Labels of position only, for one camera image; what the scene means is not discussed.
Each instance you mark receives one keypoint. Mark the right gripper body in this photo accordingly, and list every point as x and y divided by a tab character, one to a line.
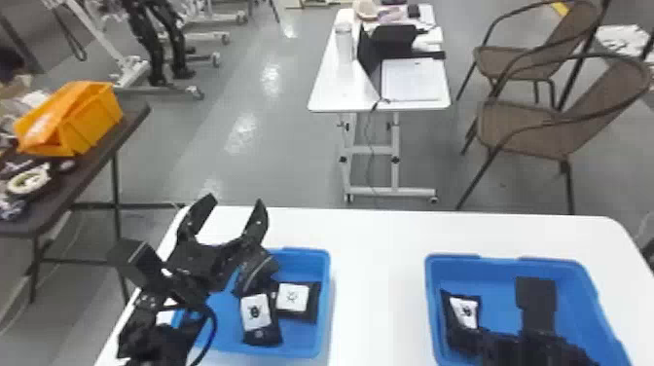
503	350

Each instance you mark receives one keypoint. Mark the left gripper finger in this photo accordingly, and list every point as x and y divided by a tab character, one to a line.
255	225
196	217

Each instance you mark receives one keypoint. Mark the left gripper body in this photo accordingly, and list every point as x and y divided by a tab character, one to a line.
207	263

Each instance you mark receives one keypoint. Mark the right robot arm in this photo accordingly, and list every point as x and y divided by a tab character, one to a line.
559	353

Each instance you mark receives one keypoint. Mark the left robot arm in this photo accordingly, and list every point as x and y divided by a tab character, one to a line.
148	334

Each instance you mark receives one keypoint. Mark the black part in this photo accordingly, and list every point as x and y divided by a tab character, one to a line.
462	314
258	319
301	301

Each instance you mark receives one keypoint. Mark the blue tray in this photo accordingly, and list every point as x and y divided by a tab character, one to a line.
498	276
301	334

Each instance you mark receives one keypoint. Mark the dark side table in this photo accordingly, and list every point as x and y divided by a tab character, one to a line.
76	179

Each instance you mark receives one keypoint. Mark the yellow crate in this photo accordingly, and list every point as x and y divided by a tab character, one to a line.
71	120

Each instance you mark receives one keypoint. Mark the white side table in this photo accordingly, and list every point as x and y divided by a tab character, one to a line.
337	87

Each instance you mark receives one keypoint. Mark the white tape roll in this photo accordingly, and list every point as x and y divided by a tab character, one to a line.
28	181

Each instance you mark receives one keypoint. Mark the white bottle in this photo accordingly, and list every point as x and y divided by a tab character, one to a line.
344	43

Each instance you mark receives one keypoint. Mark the white paper sheet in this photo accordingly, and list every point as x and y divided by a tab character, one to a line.
411	79

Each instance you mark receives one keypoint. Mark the brown chair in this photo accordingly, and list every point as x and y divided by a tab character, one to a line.
516	61
526	130

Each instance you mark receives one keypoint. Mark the black laptop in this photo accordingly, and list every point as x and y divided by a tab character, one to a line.
388	41

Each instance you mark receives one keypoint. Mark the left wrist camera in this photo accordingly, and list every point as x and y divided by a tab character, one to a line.
135	261

